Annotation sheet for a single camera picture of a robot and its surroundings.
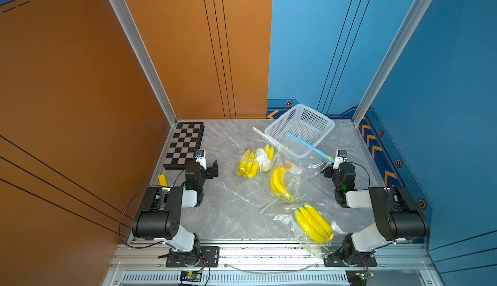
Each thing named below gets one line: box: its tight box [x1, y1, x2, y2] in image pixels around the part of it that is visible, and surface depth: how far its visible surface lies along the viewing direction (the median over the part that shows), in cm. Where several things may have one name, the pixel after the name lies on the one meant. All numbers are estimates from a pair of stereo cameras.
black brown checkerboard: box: [162, 122, 206, 171], surface depth 107 cm
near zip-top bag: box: [273, 201, 345, 259], surface depth 81 cm
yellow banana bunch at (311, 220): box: [294, 203, 334, 244], surface depth 81 cm
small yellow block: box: [157, 174, 169, 187], surface depth 96 cm
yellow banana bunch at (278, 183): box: [270, 163, 296, 202], surface depth 88 cm
